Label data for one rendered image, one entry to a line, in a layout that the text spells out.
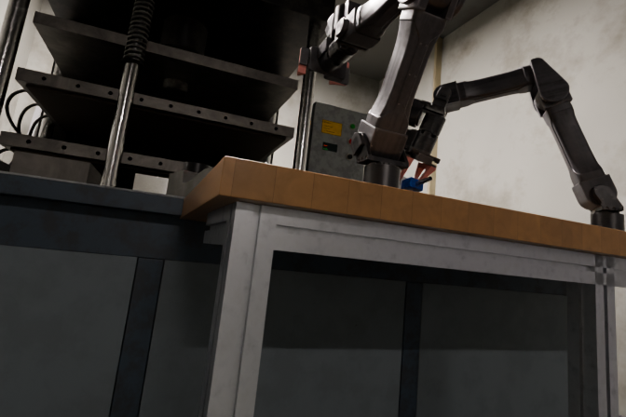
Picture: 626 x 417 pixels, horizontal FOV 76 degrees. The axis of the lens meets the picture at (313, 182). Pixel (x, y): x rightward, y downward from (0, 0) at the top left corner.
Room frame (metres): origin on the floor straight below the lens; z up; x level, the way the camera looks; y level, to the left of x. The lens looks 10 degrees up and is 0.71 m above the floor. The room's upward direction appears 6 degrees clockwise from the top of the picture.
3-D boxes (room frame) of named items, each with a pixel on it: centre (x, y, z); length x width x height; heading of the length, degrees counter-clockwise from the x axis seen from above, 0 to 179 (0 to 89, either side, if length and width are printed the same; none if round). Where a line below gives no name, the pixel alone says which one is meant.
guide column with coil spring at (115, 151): (1.52, 0.78, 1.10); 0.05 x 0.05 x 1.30
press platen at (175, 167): (1.94, 0.75, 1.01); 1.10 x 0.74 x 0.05; 110
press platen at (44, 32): (1.95, 0.76, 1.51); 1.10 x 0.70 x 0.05; 110
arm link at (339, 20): (0.84, -0.05, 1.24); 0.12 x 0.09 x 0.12; 22
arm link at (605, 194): (0.89, -0.67, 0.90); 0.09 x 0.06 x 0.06; 160
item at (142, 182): (1.84, 0.66, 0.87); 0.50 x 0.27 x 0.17; 20
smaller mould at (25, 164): (0.98, 0.62, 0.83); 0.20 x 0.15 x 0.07; 20
